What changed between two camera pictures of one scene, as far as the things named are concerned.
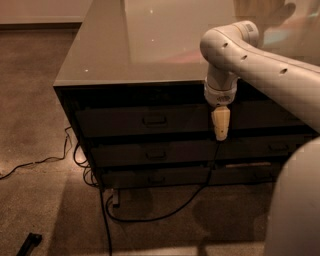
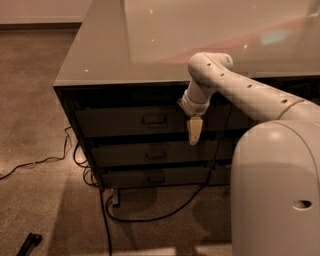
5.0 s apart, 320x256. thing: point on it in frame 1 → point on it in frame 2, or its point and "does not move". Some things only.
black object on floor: (28, 247) does not move
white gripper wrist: (220, 97) → (194, 107)
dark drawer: (143, 119) does not move
